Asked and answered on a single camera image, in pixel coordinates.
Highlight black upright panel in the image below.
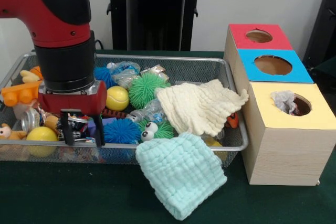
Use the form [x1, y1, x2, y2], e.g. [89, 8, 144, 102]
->
[301, 0, 336, 63]

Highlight blue spiky ball with eyes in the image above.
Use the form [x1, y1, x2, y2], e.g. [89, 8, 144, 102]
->
[93, 66, 118, 91]

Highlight shallow clear mesh bin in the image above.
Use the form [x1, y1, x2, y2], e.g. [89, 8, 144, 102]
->
[0, 52, 249, 168]

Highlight mint green waffle cloth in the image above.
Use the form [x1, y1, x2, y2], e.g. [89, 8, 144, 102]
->
[135, 132, 228, 221]

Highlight green spiky rubber ball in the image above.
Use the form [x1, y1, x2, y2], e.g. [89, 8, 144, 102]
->
[128, 72, 171, 110]

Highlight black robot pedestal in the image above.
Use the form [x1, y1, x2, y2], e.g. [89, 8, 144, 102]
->
[101, 0, 212, 51]

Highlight orange plastic toy block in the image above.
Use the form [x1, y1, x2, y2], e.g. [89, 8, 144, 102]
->
[1, 81, 44, 107]

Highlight crushed black red can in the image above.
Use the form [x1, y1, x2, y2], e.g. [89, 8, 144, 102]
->
[56, 117, 89, 142]

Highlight yellow tennis ball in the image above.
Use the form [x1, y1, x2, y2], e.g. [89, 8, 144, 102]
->
[106, 86, 130, 111]

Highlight dark green table cloth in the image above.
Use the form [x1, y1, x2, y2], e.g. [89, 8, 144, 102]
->
[313, 56, 336, 99]
[0, 49, 336, 224]

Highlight pale floral cloth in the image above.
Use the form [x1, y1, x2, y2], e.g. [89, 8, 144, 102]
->
[270, 90, 300, 116]

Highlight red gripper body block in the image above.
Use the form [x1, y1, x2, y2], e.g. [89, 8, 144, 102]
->
[37, 80, 108, 118]

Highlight green spiky ball with eyes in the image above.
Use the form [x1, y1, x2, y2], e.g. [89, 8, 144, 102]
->
[138, 118, 174, 142]

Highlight wooden box with three holes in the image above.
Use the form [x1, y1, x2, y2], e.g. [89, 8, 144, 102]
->
[223, 24, 336, 186]

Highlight cream waffle cloth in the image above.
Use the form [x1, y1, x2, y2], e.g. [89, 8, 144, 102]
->
[156, 78, 250, 137]

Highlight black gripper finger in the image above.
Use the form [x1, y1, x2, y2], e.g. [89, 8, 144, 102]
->
[59, 111, 76, 146]
[92, 113, 106, 148]

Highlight blue spiky rubber ball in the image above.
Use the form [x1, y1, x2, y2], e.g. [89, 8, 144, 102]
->
[103, 118, 142, 145]

